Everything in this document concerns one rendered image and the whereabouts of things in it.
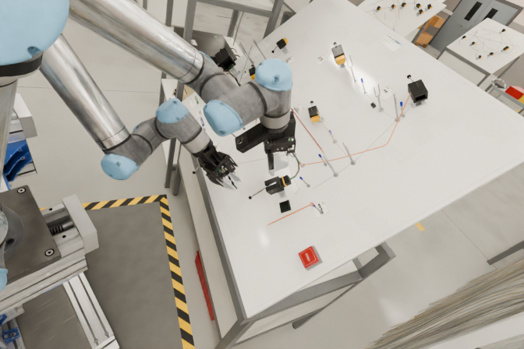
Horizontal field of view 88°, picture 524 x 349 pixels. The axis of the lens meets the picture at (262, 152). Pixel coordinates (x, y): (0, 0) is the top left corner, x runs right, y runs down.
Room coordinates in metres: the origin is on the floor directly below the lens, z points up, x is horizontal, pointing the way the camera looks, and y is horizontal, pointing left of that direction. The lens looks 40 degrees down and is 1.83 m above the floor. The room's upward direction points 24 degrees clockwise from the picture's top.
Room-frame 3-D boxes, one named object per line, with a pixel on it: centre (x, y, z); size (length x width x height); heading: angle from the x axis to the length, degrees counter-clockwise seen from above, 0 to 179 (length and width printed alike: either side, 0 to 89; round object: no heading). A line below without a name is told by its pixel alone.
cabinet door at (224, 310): (0.62, -0.01, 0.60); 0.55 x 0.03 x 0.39; 38
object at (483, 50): (7.15, -3.56, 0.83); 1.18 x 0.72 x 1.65; 40
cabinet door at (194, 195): (1.05, 0.33, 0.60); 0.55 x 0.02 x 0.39; 38
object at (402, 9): (5.27, -0.97, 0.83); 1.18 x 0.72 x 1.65; 41
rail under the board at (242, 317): (0.82, 0.18, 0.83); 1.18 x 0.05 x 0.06; 38
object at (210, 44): (1.60, 0.60, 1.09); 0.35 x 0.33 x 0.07; 38
